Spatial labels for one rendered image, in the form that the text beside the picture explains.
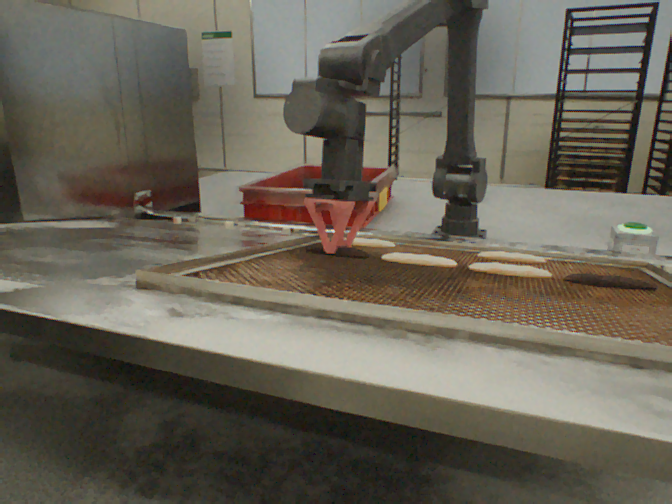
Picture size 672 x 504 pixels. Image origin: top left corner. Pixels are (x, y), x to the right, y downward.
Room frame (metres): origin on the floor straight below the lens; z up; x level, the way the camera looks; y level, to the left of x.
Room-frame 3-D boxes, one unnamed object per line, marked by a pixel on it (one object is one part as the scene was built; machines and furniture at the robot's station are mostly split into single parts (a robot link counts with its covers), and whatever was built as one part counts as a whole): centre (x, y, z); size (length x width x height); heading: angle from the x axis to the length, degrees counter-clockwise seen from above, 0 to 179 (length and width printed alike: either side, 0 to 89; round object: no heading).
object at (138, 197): (1.13, 0.46, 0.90); 0.06 x 0.01 x 0.06; 160
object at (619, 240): (0.89, -0.56, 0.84); 0.08 x 0.08 x 0.11; 70
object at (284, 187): (1.39, 0.03, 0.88); 0.49 x 0.34 x 0.10; 164
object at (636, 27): (4.01, -2.05, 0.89); 0.60 x 0.59 x 1.78; 62
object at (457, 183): (1.08, -0.28, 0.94); 0.09 x 0.05 x 0.10; 147
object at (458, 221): (1.10, -0.28, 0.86); 0.12 x 0.09 x 0.08; 70
